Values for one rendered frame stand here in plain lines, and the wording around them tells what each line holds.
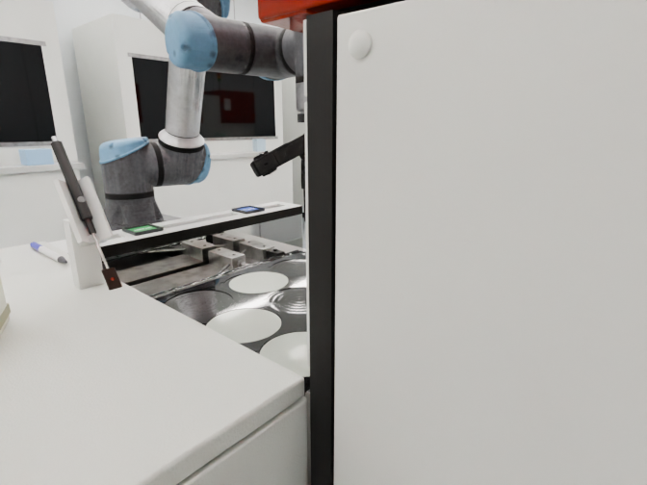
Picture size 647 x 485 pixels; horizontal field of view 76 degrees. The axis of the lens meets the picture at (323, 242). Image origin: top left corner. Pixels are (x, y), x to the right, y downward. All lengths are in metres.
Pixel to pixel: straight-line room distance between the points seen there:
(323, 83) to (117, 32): 3.74
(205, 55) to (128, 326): 0.38
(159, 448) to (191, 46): 0.50
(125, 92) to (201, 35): 3.30
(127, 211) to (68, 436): 0.85
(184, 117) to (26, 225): 2.48
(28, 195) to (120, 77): 1.20
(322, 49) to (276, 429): 0.26
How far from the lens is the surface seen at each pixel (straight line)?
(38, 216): 3.50
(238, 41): 0.67
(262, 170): 0.65
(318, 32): 0.28
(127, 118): 3.92
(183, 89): 1.10
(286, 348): 0.51
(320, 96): 0.27
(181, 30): 0.65
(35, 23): 3.78
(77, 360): 0.42
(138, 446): 0.31
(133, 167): 1.13
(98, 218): 0.55
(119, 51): 3.96
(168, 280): 0.82
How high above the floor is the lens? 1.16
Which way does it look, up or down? 16 degrees down
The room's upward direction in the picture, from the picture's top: straight up
